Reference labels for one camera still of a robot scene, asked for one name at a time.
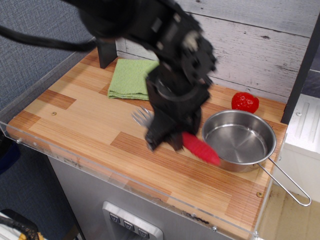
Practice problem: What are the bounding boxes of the green folded cloth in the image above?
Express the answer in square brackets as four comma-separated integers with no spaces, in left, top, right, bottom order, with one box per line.
[107,59,159,101]

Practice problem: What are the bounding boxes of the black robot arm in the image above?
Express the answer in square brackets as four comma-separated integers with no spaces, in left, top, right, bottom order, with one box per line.
[70,0,216,150]

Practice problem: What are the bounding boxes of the red handled metal fork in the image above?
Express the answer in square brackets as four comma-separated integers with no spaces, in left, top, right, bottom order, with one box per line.
[131,106,221,166]

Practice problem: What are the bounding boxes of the dark grey left post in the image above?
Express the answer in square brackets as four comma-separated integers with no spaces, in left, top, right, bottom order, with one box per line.
[96,38,118,69]

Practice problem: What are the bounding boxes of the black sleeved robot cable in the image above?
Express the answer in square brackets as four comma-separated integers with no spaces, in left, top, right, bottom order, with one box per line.
[0,24,98,53]

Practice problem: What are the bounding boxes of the clear acrylic table guard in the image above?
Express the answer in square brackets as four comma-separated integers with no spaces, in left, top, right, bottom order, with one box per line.
[0,38,279,240]

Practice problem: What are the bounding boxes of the small steel saucepan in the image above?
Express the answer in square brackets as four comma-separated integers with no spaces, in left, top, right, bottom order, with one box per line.
[201,110,312,207]

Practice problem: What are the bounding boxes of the red toy strawberry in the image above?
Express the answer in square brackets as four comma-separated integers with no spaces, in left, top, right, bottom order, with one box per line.
[231,92,260,113]

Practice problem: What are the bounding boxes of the dark grey post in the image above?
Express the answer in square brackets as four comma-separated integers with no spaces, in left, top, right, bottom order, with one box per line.
[96,38,118,69]
[280,16,320,125]

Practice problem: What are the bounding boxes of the dark grey right post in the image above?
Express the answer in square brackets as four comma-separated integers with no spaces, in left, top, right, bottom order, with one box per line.
[280,16,320,125]

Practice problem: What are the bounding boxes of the silver button control panel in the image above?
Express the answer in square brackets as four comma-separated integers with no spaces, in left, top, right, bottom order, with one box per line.
[102,201,164,240]

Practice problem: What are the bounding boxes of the white grooved side cabinet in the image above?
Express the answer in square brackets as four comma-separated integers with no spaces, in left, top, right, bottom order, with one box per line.
[278,94,320,202]

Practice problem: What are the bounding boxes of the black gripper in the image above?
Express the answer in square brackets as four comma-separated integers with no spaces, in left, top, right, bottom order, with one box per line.
[145,62,210,151]

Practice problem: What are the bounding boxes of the yellow object at corner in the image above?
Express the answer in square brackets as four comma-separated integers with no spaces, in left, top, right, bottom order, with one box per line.
[18,232,46,240]

